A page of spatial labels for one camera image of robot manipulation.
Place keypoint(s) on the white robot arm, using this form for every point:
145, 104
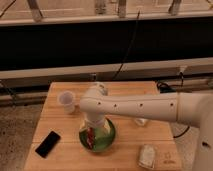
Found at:
192, 109

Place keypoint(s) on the red pepper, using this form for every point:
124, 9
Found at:
90, 137

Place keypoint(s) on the green ceramic bowl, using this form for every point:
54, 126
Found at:
100, 146

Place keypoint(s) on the clear plastic packet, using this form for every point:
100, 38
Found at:
147, 156

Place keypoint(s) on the translucent plastic cup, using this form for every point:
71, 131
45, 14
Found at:
67, 100

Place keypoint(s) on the small white cube box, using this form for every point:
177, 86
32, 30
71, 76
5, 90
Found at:
141, 121

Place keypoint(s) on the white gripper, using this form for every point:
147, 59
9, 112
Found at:
95, 121

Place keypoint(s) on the black smartphone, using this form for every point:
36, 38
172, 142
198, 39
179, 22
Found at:
47, 144

